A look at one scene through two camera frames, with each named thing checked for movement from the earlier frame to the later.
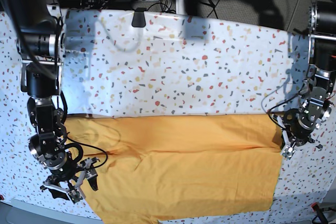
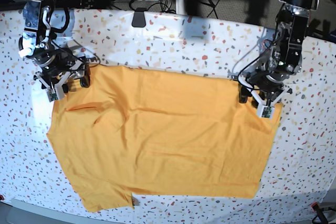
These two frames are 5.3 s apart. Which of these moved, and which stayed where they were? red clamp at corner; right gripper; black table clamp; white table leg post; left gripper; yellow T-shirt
Moved: left gripper; yellow T-shirt; right gripper
Stayed: black table clamp; white table leg post; red clamp at corner
